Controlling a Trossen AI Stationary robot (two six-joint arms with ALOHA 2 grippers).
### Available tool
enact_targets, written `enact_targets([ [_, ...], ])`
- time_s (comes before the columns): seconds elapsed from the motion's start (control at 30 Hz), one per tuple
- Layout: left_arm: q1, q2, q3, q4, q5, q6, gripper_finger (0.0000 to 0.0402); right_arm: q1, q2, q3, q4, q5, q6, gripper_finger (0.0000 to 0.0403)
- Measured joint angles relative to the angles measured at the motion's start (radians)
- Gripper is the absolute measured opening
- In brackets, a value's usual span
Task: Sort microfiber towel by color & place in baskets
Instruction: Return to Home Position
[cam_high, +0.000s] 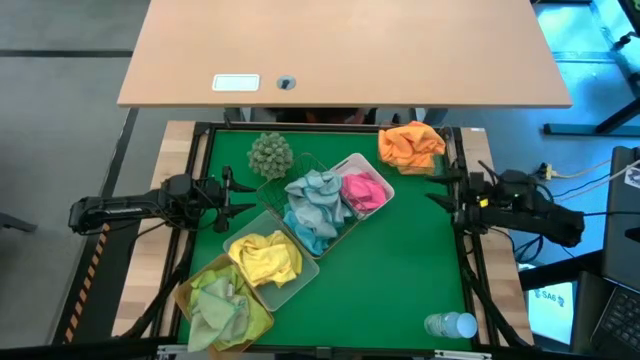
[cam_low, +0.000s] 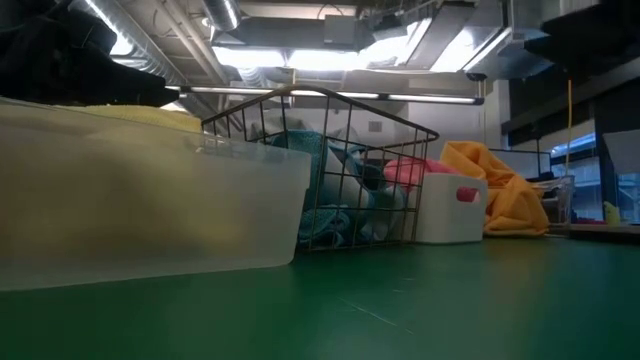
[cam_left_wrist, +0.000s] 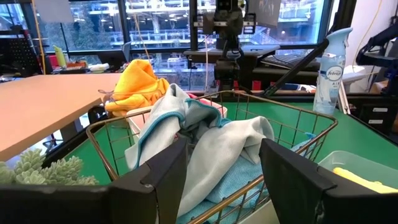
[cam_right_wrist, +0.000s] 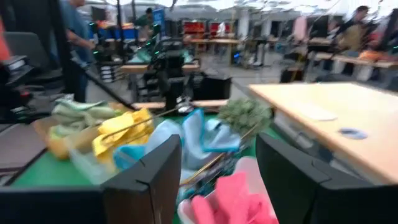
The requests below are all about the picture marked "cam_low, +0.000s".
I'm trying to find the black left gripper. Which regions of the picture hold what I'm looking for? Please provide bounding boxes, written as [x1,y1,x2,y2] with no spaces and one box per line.
[0,7,181,109]

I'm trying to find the yellow microfiber towel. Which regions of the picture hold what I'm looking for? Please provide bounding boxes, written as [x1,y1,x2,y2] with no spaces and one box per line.
[59,103,205,135]

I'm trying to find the sky blue microfiber towel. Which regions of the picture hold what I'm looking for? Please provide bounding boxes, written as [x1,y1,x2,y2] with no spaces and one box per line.
[269,128,416,250]

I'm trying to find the pink microfiber towel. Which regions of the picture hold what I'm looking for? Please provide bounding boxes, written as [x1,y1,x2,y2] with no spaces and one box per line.
[382,156,481,204]

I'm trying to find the large orange microfiber towel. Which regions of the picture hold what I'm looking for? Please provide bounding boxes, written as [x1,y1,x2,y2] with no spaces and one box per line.
[438,140,551,238]

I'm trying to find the translucent frosted plastic bin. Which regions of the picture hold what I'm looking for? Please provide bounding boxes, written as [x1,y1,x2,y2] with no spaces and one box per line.
[0,96,313,293]

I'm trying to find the bright ceiling light panel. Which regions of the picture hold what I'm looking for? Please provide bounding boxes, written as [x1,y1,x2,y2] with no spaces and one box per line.
[212,45,419,72]

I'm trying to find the long white light bar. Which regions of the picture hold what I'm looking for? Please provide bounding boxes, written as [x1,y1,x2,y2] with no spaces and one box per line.
[164,84,486,107]

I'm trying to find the white plastic bin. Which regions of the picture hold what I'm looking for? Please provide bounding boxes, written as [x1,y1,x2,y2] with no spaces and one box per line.
[413,172,489,245]

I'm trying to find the clear plastic bin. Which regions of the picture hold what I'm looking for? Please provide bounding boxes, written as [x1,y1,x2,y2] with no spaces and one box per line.
[529,173,576,237]

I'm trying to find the small yellow-green object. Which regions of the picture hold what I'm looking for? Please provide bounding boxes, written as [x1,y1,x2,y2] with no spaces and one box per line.
[602,200,622,226]

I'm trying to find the silver ribbed ceiling duct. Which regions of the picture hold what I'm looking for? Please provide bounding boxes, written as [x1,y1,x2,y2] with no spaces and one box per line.
[69,0,211,101]

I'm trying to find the silver round ceiling duct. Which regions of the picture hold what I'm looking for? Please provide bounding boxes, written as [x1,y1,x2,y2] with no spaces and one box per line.
[200,0,244,32]

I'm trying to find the bronze wire basket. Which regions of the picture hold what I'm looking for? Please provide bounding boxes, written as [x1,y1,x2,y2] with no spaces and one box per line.
[200,83,441,252]

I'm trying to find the grey rectangular ceiling duct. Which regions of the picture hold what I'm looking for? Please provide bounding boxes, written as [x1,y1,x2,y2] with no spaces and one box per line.
[399,0,556,81]

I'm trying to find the yellow hanging cable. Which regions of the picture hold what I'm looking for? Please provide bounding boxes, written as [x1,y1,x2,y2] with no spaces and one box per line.
[564,77,575,174]

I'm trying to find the black metal table frame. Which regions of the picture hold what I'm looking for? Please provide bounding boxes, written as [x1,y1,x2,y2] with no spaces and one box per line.
[547,222,640,246]

